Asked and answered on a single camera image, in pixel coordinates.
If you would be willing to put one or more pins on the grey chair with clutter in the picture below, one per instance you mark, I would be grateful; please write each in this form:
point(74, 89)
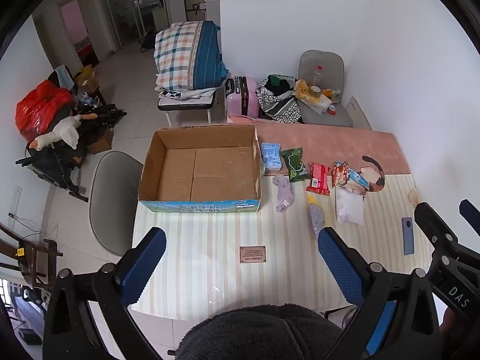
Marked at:
point(326, 116)

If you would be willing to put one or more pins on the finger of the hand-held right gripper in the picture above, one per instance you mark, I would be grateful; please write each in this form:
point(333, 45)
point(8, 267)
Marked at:
point(431, 223)
point(470, 212)

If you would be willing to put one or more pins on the black folded stroller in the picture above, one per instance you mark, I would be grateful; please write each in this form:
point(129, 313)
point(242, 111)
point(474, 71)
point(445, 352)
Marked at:
point(56, 161)

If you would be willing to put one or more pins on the small brown cardboard box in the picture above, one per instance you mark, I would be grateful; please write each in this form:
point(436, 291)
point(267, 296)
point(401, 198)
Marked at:
point(101, 142)

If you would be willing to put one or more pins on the pink suitcase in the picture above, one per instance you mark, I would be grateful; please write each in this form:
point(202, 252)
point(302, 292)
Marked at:
point(243, 95)

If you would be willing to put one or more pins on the orange snack packet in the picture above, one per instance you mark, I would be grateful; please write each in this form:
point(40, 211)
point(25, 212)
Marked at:
point(339, 174)

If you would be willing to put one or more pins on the white soft packet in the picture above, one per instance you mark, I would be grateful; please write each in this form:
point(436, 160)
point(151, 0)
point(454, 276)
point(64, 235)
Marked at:
point(349, 206)

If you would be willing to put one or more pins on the person's dark fleece clothing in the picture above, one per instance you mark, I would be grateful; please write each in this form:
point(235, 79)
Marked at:
point(258, 333)

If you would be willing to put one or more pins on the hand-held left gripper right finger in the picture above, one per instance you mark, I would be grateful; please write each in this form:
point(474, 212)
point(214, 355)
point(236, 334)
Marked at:
point(339, 266)

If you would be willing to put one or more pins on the white goose plush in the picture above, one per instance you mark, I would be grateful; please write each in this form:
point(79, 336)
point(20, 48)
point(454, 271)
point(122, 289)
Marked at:
point(65, 129)

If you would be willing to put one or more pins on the white leaning board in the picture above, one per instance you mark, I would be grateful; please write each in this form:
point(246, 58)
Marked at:
point(359, 114)

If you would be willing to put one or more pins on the red plastic bag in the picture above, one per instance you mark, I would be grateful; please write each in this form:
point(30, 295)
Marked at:
point(37, 108)

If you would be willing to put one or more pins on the dark wooden chair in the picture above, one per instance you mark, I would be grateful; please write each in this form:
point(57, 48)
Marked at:
point(35, 255)

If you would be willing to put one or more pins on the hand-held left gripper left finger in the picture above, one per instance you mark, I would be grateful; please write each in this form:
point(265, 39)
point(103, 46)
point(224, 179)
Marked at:
point(144, 266)

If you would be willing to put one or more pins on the red snack packet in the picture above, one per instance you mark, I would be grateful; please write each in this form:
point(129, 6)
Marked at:
point(318, 178)

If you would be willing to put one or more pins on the purple cloth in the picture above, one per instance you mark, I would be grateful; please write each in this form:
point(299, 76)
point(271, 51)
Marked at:
point(285, 193)

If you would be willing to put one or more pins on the black white patterned bag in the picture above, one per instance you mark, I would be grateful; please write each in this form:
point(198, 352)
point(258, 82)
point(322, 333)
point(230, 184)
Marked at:
point(277, 101)

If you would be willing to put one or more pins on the white wall socket strip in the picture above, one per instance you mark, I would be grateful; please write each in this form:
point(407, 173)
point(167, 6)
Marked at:
point(15, 206)

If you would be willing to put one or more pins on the blue striped stick packet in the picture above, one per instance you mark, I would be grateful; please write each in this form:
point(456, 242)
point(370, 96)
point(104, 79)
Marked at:
point(356, 177)

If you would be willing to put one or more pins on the plain grey chair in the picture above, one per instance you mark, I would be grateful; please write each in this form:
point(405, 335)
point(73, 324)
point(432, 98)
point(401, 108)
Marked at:
point(114, 202)

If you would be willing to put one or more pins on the plaid folded quilt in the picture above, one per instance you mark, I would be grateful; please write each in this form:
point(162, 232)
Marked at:
point(183, 56)

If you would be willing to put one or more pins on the silver tube with yellow cap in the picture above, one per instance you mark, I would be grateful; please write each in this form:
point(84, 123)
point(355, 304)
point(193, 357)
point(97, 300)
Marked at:
point(317, 217)

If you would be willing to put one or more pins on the yellow plastic bag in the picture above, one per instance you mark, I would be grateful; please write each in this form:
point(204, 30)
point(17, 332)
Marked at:
point(311, 99)

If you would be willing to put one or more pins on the cardboard box with yellow bag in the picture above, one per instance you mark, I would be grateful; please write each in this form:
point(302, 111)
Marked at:
point(86, 80)

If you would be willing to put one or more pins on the blue tissue packet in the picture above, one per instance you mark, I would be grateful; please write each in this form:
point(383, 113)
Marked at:
point(271, 155)

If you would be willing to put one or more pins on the clear plastic bottle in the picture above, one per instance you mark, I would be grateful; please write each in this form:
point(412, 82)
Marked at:
point(317, 77)

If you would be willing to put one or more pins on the white legged bench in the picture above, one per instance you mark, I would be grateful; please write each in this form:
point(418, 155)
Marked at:
point(187, 103)

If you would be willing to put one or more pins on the green snack packet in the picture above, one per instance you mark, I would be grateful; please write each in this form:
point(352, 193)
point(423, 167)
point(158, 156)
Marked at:
point(295, 165)

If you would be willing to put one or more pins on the blue smartphone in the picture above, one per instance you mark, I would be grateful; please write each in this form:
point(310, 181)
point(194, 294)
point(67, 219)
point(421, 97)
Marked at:
point(408, 236)

